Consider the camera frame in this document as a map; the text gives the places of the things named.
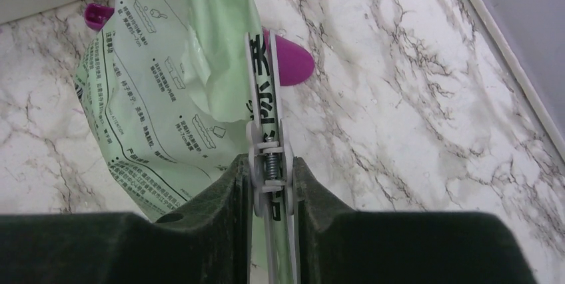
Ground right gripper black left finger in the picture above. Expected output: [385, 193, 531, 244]
[1, 154, 252, 283]

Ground green litter bag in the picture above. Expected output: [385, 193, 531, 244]
[73, 0, 294, 284]

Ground white bag sealing clip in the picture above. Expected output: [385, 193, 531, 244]
[245, 33, 300, 283]

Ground purple plastic litter scoop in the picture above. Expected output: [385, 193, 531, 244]
[83, 3, 314, 87]

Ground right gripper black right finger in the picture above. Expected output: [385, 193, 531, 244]
[293, 157, 535, 283]

